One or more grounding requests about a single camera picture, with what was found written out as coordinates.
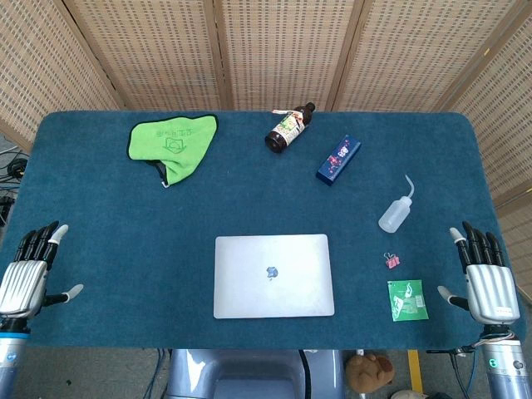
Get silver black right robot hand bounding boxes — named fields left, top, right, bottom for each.
left=436, top=221, right=521, bottom=326

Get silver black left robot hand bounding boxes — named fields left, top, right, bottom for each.
left=0, top=220, right=84, bottom=320

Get silver laptop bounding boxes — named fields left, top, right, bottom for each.
left=213, top=234, right=336, bottom=320

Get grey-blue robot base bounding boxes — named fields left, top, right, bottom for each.
left=165, top=348, right=346, bottom=399

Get green sachet packet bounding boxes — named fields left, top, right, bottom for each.
left=387, top=279, right=430, bottom=323

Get blue carpet table cover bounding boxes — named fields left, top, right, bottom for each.
left=0, top=110, right=528, bottom=351

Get clear squeeze bottle with spout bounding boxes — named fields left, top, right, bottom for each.
left=377, top=175, right=416, bottom=234

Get brown plush toy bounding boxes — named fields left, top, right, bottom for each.
left=345, top=352, right=395, bottom=394

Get blue floral box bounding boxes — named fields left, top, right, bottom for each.
left=315, top=134, right=362, bottom=187

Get green microfiber cloth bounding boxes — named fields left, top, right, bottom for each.
left=126, top=115, right=219, bottom=189

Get brown glass bottle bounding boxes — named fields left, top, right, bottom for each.
left=264, top=101, right=317, bottom=154

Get black floor cables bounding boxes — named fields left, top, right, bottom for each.
left=0, top=149, right=31, bottom=228

